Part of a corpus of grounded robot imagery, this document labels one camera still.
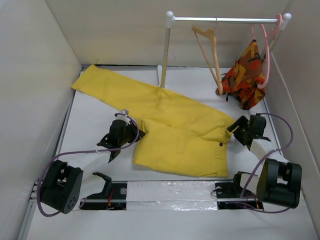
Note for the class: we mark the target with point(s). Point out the white clothes rack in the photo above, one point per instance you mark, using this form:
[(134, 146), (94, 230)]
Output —
[(269, 24)]

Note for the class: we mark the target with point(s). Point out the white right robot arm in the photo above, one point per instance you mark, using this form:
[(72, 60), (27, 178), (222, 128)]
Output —
[(274, 179)]

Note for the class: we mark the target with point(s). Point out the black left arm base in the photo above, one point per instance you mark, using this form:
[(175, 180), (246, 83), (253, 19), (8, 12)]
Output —
[(114, 200)]

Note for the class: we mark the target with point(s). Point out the orange camouflage garment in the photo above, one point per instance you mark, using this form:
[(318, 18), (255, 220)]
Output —
[(242, 80)]

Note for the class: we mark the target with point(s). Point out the pink plastic hanger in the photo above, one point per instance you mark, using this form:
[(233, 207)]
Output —
[(266, 36)]

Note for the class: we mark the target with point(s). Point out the wooden clothes hanger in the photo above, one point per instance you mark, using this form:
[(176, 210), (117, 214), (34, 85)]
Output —
[(211, 36)]

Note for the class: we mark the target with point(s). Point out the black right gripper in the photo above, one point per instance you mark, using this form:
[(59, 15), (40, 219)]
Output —
[(242, 121)]

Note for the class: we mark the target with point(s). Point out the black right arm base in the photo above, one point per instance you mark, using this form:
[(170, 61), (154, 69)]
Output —
[(228, 197)]

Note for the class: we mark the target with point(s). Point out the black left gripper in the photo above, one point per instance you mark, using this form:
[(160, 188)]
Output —
[(131, 127)]

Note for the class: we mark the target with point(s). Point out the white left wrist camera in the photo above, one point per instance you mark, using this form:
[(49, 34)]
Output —
[(123, 116)]

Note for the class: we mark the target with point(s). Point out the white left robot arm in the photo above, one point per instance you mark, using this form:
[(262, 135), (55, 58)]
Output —
[(62, 185)]

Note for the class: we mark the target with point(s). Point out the yellow trousers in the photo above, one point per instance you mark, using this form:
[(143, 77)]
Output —
[(182, 135)]

